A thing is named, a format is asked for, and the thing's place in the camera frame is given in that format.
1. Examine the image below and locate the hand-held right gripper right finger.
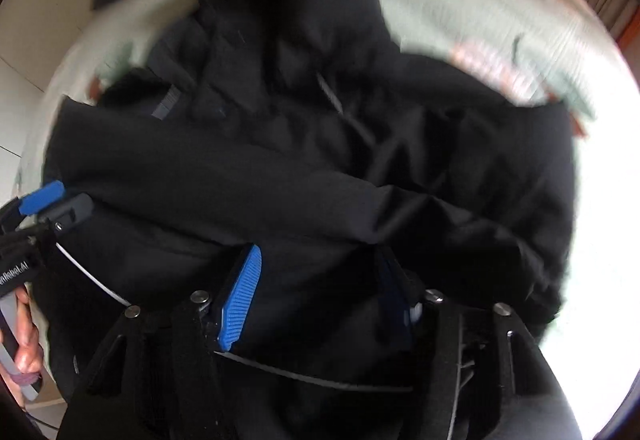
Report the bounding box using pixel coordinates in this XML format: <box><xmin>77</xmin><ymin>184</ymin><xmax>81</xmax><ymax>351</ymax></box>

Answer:
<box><xmin>377</xmin><ymin>247</ymin><xmax>536</xmax><ymax>413</ymax></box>

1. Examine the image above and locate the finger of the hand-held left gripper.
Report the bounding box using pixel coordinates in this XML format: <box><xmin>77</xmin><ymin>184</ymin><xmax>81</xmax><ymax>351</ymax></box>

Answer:
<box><xmin>0</xmin><ymin>180</ymin><xmax>67</xmax><ymax>237</ymax></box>
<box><xmin>27</xmin><ymin>192</ymin><xmax>96</xmax><ymax>243</ymax></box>

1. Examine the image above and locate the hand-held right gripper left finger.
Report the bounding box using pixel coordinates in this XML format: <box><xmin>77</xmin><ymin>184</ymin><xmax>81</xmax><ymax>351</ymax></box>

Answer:
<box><xmin>85</xmin><ymin>244</ymin><xmax>263</xmax><ymax>398</ymax></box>

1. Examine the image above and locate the black hooded jacket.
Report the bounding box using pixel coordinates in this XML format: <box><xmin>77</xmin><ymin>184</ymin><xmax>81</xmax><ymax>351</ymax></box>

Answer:
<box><xmin>35</xmin><ymin>0</ymin><xmax>576</xmax><ymax>440</ymax></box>

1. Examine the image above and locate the person's left hand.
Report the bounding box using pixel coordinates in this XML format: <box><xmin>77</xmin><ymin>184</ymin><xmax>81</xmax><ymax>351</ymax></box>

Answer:
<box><xmin>0</xmin><ymin>287</ymin><xmax>45</xmax><ymax>408</ymax></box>

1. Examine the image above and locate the pale green printed bedsheet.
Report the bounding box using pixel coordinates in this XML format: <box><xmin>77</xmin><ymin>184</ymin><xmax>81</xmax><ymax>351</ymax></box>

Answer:
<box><xmin>30</xmin><ymin>0</ymin><xmax>640</xmax><ymax>371</ymax></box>

